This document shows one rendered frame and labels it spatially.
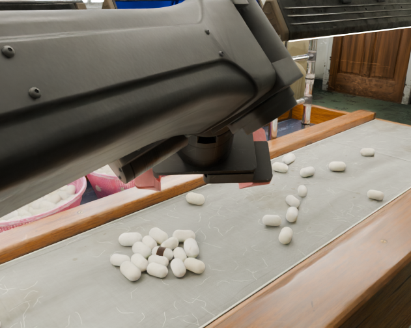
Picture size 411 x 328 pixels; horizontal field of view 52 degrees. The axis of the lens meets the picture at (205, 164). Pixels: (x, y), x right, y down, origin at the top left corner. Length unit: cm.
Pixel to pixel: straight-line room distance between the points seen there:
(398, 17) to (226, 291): 80
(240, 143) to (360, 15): 63
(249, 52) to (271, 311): 38
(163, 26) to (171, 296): 46
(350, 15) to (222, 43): 78
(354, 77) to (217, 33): 506
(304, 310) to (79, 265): 33
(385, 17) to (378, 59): 403
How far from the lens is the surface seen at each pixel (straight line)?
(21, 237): 72
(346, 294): 59
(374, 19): 105
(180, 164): 41
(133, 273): 61
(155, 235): 69
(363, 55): 520
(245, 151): 42
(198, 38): 19
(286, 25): 79
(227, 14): 23
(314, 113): 158
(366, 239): 71
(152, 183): 43
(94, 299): 61
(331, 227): 77
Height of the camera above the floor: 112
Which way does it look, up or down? 22 degrees down
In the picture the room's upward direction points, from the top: straight up
